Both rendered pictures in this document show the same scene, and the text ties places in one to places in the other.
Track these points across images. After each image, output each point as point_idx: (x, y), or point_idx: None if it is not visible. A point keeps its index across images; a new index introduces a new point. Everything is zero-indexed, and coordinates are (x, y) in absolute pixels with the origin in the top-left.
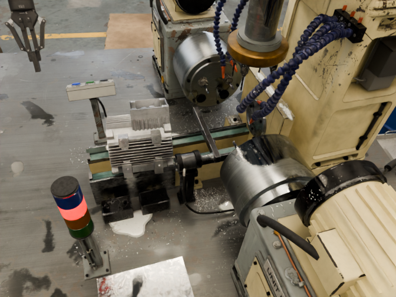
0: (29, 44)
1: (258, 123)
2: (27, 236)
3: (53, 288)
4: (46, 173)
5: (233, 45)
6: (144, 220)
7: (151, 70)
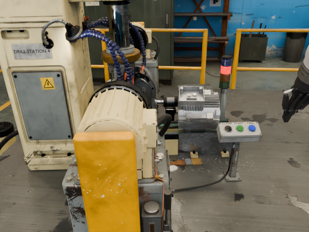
0: (295, 106)
1: None
2: (261, 132)
3: (239, 117)
4: (267, 157)
5: (138, 50)
6: None
7: None
